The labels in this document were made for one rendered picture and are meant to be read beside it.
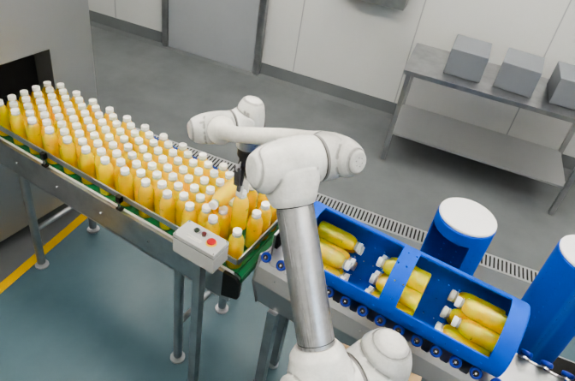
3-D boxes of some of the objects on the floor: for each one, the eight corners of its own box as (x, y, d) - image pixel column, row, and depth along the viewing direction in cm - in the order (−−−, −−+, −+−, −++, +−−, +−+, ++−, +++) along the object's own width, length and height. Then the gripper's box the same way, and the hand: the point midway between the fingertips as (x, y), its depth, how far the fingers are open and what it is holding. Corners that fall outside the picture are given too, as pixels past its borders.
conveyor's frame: (223, 398, 256) (238, 282, 203) (12, 252, 312) (-19, 132, 259) (272, 333, 291) (295, 220, 239) (75, 212, 347) (58, 100, 294)
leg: (275, 371, 272) (291, 298, 235) (265, 366, 274) (281, 292, 237) (280, 363, 276) (297, 290, 240) (271, 358, 278) (287, 284, 242)
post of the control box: (192, 393, 256) (200, 260, 197) (186, 389, 257) (192, 255, 199) (198, 387, 259) (207, 254, 200) (192, 383, 260) (199, 249, 202)
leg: (260, 391, 262) (275, 318, 225) (251, 385, 264) (265, 311, 227) (266, 383, 266) (282, 309, 229) (257, 377, 268) (272, 303, 231)
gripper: (243, 160, 184) (238, 208, 197) (267, 141, 196) (260, 187, 210) (226, 152, 186) (222, 200, 200) (251, 134, 198) (246, 181, 212)
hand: (242, 187), depth 203 cm, fingers closed on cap, 4 cm apart
